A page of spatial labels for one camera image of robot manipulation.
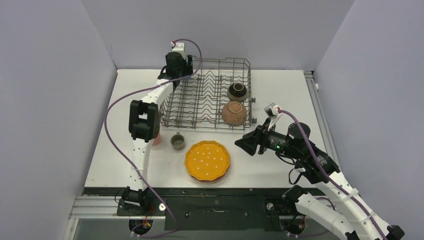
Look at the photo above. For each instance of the blue mug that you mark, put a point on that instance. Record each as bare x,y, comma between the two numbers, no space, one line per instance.
189,65

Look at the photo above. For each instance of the dark patterned cream bowl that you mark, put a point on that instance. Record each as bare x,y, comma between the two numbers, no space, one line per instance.
237,92

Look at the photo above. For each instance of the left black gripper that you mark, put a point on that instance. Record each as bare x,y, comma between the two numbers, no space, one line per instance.
182,61

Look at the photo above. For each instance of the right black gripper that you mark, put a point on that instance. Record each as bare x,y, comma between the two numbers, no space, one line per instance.
259,141

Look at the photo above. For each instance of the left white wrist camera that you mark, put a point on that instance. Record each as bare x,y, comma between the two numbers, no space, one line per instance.
178,47

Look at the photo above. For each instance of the grey wire dish rack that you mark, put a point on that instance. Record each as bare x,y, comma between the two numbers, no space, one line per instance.
197,103

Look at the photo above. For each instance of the pink plate under stack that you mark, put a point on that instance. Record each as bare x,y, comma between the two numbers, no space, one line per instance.
209,177

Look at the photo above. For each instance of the brown speckled cream bowl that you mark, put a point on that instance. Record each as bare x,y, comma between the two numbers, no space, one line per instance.
234,113

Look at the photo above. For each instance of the grey ceramic mug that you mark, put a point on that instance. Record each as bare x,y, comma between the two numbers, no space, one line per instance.
177,141

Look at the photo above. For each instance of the yellow polka dot plate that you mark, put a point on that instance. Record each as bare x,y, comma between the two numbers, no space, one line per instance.
207,155

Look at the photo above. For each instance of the pink cup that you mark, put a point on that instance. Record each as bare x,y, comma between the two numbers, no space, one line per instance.
157,140

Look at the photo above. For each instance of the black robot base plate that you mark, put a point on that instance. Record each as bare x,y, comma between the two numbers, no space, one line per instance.
209,209

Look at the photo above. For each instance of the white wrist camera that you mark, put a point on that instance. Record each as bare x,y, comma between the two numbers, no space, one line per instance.
178,47
273,112

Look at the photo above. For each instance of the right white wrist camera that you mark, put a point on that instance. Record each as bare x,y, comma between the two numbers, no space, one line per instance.
273,112

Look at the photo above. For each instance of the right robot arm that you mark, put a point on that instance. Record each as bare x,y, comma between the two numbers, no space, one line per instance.
352,219

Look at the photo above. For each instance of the aluminium rail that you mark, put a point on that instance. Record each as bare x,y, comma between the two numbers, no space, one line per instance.
313,88

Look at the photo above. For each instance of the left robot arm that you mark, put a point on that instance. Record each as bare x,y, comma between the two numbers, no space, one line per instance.
144,125

